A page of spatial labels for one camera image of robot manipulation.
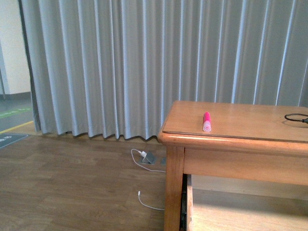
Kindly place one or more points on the pink marker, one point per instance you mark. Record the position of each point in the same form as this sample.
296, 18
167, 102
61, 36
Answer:
206, 122

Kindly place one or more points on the wooden nightstand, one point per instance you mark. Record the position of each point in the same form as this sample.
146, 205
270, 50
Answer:
252, 142

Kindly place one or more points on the wooden top drawer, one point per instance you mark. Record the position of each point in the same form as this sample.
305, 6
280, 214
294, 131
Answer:
222, 204

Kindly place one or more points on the white charger plug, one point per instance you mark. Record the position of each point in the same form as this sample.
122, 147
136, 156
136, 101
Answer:
143, 154

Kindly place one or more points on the grey pleated curtain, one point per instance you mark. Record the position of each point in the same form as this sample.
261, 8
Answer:
115, 67

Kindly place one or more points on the dark grey floor mat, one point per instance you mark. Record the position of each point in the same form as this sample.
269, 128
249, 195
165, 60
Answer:
10, 138

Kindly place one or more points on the closed grey floor outlet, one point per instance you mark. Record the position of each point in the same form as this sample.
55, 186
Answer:
163, 161

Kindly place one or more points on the open grey floor outlet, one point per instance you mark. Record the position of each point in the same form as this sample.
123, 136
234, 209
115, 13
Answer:
150, 159

